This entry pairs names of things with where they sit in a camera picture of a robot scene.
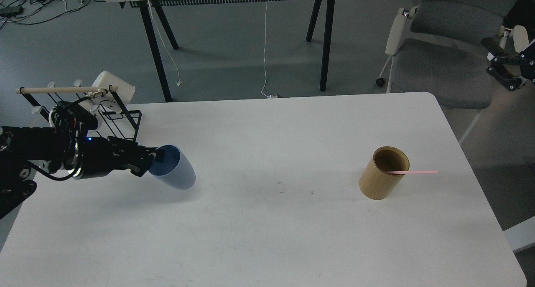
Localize white hanging cable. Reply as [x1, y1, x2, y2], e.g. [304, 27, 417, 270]
[260, 1, 278, 99]

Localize grey office chair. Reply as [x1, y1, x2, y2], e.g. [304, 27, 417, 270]
[376, 0, 530, 144]

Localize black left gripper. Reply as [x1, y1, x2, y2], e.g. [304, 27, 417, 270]
[73, 137, 165, 179]

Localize blue plastic cup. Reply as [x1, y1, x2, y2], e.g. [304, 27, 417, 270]
[149, 145, 196, 190]

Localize floor cables bundle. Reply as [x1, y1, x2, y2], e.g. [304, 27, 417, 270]
[0, 0, 107, 26]

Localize white furniture edge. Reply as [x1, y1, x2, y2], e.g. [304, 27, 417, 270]
[503, 216, 535, 253]

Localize black wire cup rack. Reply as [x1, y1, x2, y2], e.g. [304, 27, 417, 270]
[15, 83, 142, 141]

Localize bamboo cylinder holder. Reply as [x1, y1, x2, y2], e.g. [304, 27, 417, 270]
[359, 146, 410, 200]

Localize white table black legs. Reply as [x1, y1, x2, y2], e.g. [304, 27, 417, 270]
[105, 0, 336, 102]

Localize white mug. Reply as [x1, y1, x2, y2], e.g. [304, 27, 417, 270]
[92, 71, 136, 112]
[48, 100, 103, 131]

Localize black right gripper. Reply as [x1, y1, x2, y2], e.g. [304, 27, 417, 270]
[480, 38, 535, 91]

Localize white mug front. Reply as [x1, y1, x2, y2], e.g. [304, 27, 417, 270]
[48, 100, 103, 131]

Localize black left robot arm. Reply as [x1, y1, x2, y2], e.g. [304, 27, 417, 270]
[0, 100, 166, 217]

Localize white mug rear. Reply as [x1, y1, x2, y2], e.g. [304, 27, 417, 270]
[92, 71, 136, 112]

